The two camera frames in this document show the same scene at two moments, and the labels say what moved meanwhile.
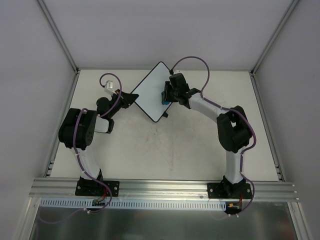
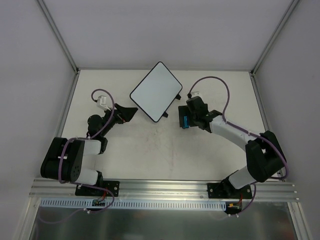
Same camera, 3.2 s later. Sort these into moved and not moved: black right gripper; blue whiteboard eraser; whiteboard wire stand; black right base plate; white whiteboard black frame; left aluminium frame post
Moved: blue whiteboard eraser; black right gripper
Not moved: left aluminium frame post; whiteboard wire stand; black right base plate; white whiteboard black frame
